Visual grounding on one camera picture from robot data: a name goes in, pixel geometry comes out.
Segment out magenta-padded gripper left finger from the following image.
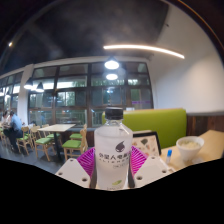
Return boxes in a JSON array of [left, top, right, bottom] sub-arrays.
[[54, 147, 98, 190]]

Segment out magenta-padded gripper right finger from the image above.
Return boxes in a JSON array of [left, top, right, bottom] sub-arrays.
[[127, 145, 175, 189]]

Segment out clear white-labelled drink bottle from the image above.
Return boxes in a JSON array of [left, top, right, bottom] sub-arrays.
[[93, 106, 134, 192]]

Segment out small blue-capped bottle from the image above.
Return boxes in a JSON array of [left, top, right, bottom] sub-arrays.
[[165, 149, 173, 165]]

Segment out black-framed picture menu stand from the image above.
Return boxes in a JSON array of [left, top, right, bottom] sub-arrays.
[[132, 130, 162, 158]]

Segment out green-seated wooden chairs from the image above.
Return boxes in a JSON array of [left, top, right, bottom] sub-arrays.
[[0, 123, 89, 162]]

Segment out white bowl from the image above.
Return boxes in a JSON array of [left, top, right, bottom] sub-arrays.
[[175, 135, 205, 163]]

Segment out wooden dining table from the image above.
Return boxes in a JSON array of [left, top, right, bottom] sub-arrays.
[[37, 123, 77, 161]]

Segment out green upholstered bench back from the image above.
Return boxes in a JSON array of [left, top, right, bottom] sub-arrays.
[[102, 107, 188, 149]]

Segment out person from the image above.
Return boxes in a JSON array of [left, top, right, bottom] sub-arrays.
[[0, 111, 11, 132], [3, 110, 24, 154]]

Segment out round pendant ceiling lamps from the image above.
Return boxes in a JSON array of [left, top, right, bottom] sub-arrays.
[[23, 56, 120, 94]]

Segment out long linear ceiling light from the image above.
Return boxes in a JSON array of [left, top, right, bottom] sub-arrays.
[[102, 43, 186, 60]]

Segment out dark-framed window wall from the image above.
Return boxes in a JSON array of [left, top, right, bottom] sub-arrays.
[[0, 61, 154, 129]]

